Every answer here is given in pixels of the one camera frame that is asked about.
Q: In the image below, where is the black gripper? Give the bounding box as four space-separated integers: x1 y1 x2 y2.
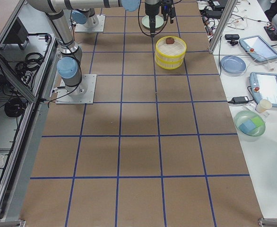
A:
145 3 162 37

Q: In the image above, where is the brown bun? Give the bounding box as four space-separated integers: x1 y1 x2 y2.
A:
165 37 175 44

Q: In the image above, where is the yellow bamboo steamer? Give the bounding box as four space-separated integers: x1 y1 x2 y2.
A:
155 55 183 70
155 36 187 61

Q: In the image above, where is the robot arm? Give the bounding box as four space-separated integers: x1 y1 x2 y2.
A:
28 0 123 98
64 0 162 37

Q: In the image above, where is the light green plate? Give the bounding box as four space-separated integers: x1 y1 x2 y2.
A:
141 15 164 29

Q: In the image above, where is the black webcam on desk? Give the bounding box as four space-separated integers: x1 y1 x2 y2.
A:
225 34 240 46

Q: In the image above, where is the blue bowl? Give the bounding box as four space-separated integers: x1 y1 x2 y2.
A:
220 55 246 75

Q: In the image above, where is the far blue teach pendant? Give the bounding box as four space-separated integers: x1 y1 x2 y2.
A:
239 35 277 62

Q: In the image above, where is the blue teach pendant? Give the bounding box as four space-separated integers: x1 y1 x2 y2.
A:
249 72 277 108
239 35 277 62

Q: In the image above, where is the black power adapter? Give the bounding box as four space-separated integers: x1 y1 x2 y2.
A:
228 96 250 105

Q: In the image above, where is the near blue teach pendant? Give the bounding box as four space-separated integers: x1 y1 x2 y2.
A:
249 72 277 108

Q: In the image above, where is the white paper cup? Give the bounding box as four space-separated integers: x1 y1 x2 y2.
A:
255 99 272 113

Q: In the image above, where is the clear bowl with blocks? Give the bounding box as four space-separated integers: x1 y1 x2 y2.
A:
234 110 266 142

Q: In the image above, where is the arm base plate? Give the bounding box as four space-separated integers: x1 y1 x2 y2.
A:
75 15 106 33
55 74 97 105

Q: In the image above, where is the aluminium frame post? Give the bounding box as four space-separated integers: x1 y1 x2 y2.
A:
208 0 237 54

